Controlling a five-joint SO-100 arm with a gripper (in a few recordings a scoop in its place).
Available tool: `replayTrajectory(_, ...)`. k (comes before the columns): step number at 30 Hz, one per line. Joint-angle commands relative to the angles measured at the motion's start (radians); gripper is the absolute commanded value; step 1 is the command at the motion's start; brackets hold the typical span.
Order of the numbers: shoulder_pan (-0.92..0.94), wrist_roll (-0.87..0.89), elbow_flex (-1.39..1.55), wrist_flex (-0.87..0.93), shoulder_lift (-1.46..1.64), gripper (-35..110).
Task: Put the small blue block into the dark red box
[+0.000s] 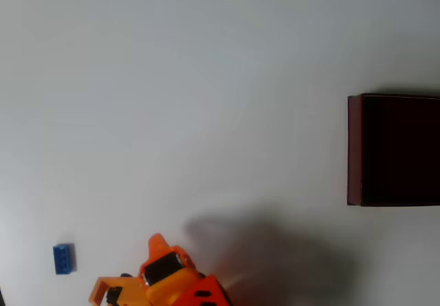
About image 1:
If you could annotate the orange gripper with servo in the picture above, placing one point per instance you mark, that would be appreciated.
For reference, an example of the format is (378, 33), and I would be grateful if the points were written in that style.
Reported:
(161, 268)

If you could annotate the blue toy brick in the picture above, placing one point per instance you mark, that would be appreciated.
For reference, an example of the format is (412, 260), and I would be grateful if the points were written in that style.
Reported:
(64, 259)

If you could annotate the red-orange robot arm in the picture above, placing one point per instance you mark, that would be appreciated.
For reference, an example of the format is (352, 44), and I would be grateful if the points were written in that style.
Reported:
(206, 294)

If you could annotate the dark red box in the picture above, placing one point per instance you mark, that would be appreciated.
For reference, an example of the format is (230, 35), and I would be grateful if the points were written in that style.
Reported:
(395, 151)

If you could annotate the orange camera mount bracket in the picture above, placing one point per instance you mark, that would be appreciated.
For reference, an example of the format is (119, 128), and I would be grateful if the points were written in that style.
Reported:
(132, 290)

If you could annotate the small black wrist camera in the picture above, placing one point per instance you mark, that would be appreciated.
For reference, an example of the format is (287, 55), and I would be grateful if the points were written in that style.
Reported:
(114, 294)

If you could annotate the black object at frame edge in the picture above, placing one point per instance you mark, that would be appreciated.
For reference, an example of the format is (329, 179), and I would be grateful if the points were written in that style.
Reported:
(1, 297)

